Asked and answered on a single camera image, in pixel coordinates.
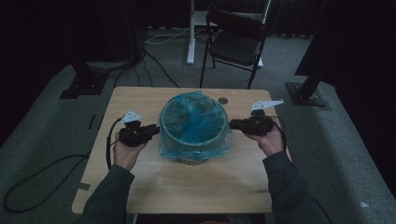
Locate grey round stand base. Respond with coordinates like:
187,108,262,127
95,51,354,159
85,60,132,71

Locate black slanted stand with base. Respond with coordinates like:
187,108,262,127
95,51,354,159
285,73,332,111

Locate long black looped floor cable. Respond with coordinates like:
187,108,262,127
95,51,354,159
2,153,92,214

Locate blue plastic bag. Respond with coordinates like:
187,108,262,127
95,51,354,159
158,91,233,162

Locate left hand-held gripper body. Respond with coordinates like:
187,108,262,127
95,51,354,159
118,110,150,147

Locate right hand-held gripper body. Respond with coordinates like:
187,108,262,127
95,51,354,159
246,99,285,136

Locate left hand-held gripper cable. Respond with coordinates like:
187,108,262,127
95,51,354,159
106,117,124,171

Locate person's left hand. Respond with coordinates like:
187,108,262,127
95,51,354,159
112,132,149,172

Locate person's right hand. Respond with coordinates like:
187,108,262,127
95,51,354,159
244,119,286,157

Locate black folding chair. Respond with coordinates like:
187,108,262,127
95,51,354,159
199,9,269,91

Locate black stand with square base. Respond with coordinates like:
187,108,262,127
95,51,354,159
59,60,109,100

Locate white floor cable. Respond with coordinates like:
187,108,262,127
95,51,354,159
143,27,191,45

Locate green plastic bin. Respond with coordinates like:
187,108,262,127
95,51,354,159
160,99,228,166

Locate white desk frame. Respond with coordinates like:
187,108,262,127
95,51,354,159
186,0,272,69

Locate black floor cables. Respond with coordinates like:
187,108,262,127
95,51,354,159
113,46,180,89

